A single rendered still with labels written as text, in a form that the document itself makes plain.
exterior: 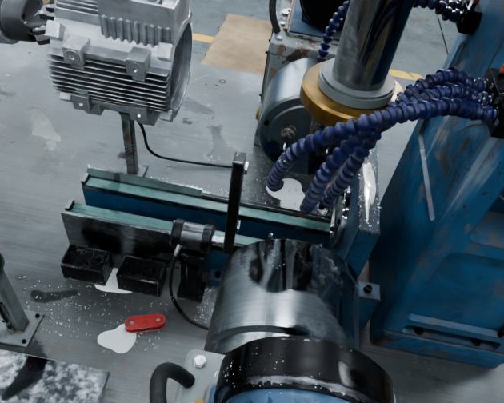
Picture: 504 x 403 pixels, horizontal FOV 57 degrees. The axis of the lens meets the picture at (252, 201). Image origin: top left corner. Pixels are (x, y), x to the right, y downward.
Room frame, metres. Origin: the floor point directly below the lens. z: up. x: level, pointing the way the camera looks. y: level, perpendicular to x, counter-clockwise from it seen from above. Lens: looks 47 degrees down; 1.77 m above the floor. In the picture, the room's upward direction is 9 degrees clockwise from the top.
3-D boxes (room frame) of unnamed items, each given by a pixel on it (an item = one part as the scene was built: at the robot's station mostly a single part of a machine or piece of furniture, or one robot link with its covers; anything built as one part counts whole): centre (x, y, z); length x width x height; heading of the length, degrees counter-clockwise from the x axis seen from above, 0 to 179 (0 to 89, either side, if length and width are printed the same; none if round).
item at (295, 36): (1.30, -0.13, 0.99); 0.35 x 0.31 x 0.37; 178
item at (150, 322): (0.48, 0.19, 0.81); 0.09 x 0.03 x 0.02; 108
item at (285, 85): (1.06, -0.12, 1.04); 0.37 x 0.25 x 0.25; 178
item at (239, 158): (0.58, 0.03, 1.12); 0.04 x 0.03 x 0.26; 88
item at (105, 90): (0.72, 0.26, 1.31); 0.20 x 0.19 x 0.19; 88
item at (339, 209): (0.70, -0.19, 1.02); 0.15 x 0.02 x 0.15; 178
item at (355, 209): (0.70, -0.26, 0.97); 0.30 x 0.11 x 0.34; 178
